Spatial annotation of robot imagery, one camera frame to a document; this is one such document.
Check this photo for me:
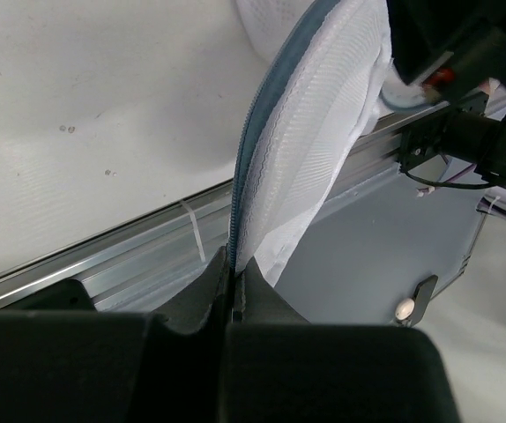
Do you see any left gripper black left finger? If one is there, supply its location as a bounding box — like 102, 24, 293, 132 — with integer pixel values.
0, 249, 228, 422

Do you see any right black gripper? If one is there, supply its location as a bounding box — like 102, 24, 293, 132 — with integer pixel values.
387, 1, 506, 189

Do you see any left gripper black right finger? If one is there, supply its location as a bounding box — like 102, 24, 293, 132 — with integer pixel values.
224, 262, 460, 422

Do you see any grey-trimmed white mesh laundry bag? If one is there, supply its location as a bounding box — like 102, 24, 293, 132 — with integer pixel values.
227, 0, 439, 287

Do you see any black door latch with knob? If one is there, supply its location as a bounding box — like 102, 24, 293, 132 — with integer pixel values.
394, 275, 438, 327

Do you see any aluminium mounting rail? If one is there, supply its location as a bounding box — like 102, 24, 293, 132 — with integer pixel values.
0, 105, 450, 314

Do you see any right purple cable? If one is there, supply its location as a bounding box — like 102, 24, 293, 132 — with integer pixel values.
437, 167, 506, 230

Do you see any white cable tie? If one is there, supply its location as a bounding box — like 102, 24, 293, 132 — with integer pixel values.
180, 200, 208, 265

